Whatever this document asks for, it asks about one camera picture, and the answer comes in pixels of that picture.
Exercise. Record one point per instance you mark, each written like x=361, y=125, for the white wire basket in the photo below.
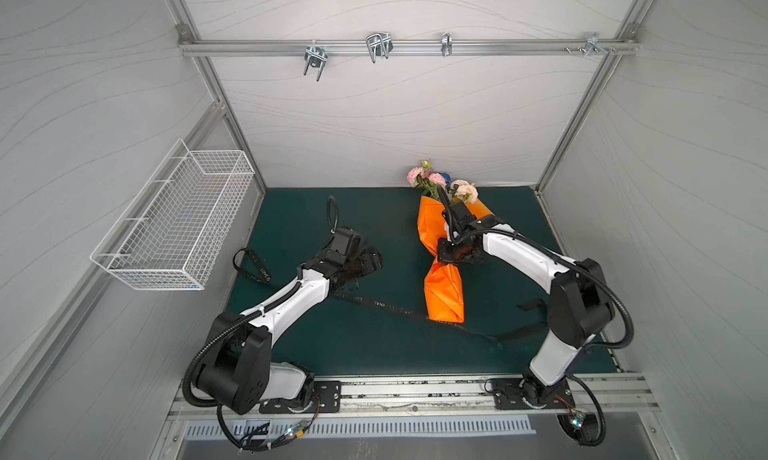
x=171, y=233

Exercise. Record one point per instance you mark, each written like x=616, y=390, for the pink fake flower spray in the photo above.
x=417, y=176

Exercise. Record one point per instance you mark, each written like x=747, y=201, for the middle metal u-bolt clamp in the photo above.
x=379, y=45

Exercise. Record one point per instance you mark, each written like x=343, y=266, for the small metal bracket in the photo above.
x=446, y=45

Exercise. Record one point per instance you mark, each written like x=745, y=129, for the aluminium top crossbar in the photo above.
x=401, y=48

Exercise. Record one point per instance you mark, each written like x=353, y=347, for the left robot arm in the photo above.
x=234, y=367

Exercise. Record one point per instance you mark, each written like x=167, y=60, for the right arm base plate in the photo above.
x=510, y=394

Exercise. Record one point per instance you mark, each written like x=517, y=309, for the aluminium front rail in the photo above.
x=462, y=395

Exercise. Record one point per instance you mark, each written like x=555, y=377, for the left metal u-bolt clamp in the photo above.
x=315, y=59

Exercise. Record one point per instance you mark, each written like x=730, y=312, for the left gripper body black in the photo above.
x=361, y=264

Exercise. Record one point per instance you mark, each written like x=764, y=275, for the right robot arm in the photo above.
x=583, y=313

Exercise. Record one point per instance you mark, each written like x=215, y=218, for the white vent grille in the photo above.
x=372, y=427

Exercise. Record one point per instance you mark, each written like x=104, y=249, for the right metal bolt clamp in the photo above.
x=591, y=47

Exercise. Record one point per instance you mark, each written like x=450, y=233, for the peach fake flower spray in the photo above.
x=463, y=191

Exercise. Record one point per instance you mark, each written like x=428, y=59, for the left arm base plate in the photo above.
x=314, y=396

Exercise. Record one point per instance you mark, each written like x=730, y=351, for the metal u-bolt clamp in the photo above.
x=379, y=45
x=315, y=59

